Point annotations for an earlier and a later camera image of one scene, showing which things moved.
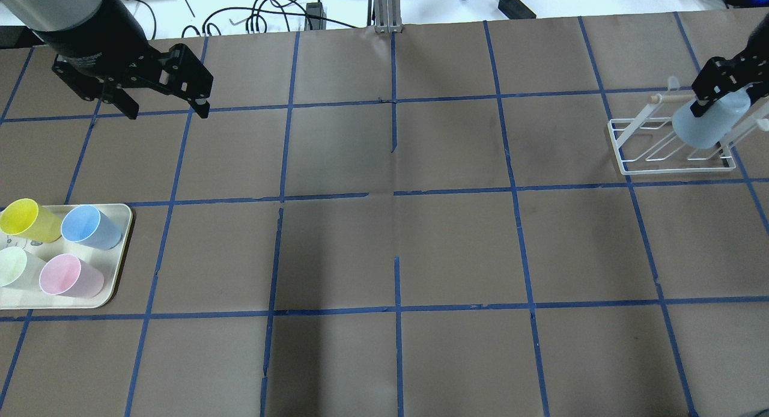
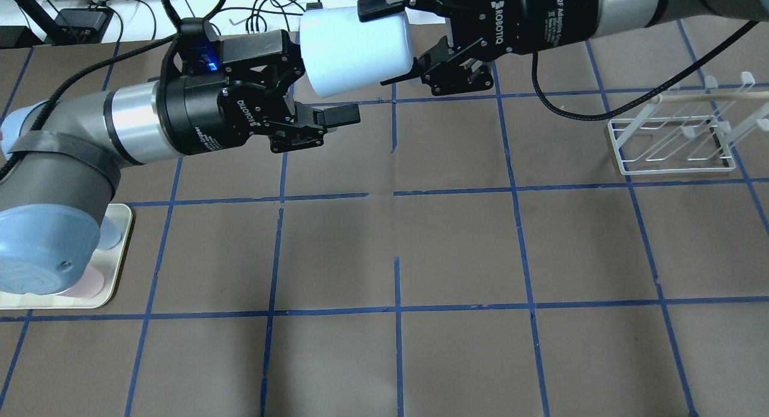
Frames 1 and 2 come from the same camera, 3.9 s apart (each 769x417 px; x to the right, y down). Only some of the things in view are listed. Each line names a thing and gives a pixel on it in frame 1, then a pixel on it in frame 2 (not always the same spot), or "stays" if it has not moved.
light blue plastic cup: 708,129 to 341,53
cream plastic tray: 104,261 stays
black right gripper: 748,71 to 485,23
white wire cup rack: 645,146 stays
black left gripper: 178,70 to 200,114
